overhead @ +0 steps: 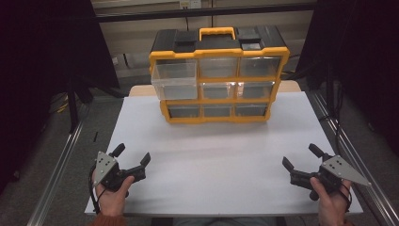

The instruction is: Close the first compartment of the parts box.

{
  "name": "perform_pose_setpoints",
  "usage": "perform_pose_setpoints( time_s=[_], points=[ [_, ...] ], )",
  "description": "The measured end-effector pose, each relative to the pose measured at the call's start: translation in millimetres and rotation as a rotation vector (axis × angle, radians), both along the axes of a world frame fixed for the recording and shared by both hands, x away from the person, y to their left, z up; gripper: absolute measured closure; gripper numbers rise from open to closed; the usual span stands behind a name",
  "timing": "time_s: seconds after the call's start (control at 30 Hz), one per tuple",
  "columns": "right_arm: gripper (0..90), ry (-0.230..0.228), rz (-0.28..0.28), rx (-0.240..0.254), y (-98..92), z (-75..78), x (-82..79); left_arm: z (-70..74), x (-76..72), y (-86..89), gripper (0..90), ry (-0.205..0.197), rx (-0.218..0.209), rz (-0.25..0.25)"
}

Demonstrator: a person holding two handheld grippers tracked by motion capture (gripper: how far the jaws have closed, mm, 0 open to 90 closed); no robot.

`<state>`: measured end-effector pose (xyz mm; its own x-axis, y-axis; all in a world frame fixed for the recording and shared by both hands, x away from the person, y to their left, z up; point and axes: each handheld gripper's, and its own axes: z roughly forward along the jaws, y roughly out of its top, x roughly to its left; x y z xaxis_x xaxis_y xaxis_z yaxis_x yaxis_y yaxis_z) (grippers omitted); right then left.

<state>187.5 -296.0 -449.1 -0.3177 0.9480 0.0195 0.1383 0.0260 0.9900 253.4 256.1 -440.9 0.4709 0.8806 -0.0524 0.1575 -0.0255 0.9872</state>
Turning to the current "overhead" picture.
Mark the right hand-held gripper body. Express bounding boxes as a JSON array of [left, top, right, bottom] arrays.
[[301, 152, 373, 202]]

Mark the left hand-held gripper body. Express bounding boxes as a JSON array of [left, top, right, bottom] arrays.
[[92, 151, 139, 193]]

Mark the person's right hand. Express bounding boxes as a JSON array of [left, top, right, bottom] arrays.
[[309, 176, 353, 226]]

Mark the person's left hand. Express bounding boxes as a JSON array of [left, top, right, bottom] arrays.
[[94, 175, 136, 218]]

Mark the black metal stand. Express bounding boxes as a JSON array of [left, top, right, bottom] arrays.
[[64, 74, 95, 134]]

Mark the large clear plastic drawer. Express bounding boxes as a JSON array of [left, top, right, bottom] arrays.
[[151, 58, 200, 101]]

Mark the set of closed organizer drawers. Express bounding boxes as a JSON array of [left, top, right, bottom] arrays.
[[167, 56, 282, 119]]

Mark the black curtain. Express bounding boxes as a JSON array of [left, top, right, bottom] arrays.
[[0, 0, 120, 196], [295, 0, 399, 158]]

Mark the yellow black storage organizer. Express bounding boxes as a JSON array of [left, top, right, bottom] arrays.
[[148, 25, 291, 124]]

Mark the black horizontal bar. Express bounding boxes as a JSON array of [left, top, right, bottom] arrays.
[[93, 2, 317, 24]]

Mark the aluminium floor rail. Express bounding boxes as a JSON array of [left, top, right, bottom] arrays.
[[308, 89, 399, 226], [25, 121, 87, 226]]

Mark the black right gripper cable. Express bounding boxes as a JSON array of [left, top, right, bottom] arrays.
[[340, 183, 353, 213]]

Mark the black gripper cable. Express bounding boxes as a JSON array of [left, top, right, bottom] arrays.
[[340, 183, 353, 213], [88, 163, 106, 215]]

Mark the black floor cable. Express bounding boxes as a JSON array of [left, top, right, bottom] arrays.
[[319, 93, 344, 154]]

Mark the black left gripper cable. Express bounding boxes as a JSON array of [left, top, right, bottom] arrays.
[[88, 163, 106, 215]]

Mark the yellow floor cable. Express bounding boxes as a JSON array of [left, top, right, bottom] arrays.
[[55, 93, 70, 115]]

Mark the white wall socket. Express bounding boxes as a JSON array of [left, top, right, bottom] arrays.
[[178, 0, 202, 9]]

